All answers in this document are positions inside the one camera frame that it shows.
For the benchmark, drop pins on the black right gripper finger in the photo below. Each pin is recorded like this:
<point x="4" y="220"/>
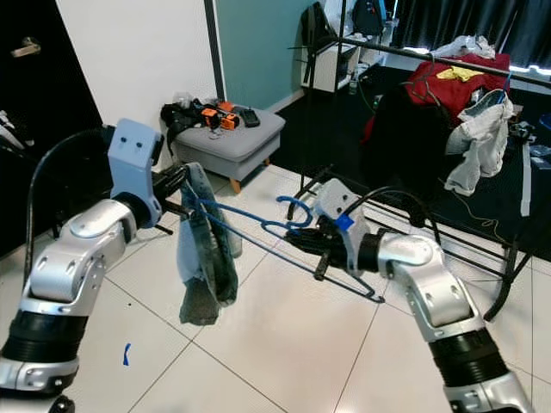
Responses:
<point x="303" y="234"/>
<point x="306" y="250"/>

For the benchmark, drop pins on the blue plastic hanger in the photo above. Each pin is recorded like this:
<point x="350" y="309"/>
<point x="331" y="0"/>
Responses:
<point x="308" y="211"/>

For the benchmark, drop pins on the grey printed shirt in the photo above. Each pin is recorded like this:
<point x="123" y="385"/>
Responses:
<point x="211" y="258"/>

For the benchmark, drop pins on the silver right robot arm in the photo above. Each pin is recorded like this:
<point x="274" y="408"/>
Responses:
<point x="439" y="292"/>

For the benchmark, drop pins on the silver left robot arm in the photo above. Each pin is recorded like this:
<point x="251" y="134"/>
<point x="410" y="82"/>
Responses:
<point x="86" y="267"/>

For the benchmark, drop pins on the blue tape tag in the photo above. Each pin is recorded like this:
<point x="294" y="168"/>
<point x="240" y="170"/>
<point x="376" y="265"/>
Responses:
<point x="345" y="222"/>

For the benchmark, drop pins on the grey padded footstool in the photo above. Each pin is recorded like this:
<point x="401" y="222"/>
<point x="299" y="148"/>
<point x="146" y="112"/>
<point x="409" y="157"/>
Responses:
<point x="237" y="142"/>

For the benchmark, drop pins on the orange black device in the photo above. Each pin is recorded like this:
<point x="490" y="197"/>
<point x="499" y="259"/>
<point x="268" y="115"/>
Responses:
<point x="215" y="116"/>

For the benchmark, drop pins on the black folding chair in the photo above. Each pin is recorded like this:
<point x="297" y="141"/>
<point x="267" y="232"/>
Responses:
<point x="69" y="172"/>

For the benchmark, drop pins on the black remote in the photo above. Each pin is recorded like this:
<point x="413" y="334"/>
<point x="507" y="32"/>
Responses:
<point x="248" y="117"/>

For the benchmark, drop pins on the black jacket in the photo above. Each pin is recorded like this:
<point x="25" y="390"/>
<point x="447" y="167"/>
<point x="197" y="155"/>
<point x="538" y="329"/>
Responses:
<point x="409" y="142"/>

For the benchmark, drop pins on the white shelf unit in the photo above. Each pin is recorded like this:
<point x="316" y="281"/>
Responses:
<point x="327" y="73"/>

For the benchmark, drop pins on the black door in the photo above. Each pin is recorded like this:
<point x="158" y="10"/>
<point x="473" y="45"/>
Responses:
<point x="43" y="86"/>

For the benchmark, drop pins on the blue floor tape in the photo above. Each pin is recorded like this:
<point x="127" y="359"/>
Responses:
<point x="126" y="354"/>

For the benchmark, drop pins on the black white bag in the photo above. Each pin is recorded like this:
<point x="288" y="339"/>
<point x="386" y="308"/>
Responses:
<point x="13" y="129"/>

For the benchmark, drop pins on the grey white garment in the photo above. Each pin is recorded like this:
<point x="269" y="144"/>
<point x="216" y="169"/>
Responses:
<point x="482" y="142"/>

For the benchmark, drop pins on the red garment yellow print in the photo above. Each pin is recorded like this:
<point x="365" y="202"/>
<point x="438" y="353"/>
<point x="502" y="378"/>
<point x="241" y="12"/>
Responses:
<point x="448" y="90"/>

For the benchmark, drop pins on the black metal clothes rack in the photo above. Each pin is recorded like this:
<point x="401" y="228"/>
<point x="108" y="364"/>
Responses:
<point x="387" y="46"/>

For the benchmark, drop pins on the black blue backpack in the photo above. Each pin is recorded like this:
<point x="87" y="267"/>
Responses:
<point x="368" y="17"/>

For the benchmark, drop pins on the white crumpled cloth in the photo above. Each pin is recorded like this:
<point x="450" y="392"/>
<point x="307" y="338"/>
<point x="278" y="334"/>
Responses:
<point x="465" y="47"/>

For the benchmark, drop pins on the black curtain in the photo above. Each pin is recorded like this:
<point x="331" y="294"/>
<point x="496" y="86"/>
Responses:
<point x="465" y="17"/>

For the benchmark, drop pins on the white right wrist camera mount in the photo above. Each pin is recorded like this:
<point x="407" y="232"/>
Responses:
<point x="336" y="200"/>

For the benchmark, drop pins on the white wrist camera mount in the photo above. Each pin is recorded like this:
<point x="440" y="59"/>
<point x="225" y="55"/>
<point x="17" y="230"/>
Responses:
<point x="336" y="200"/>
<point x="133" y="155"/>

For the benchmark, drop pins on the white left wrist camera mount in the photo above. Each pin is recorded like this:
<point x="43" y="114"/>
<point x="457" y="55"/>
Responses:
<point x="133" y="155"/>

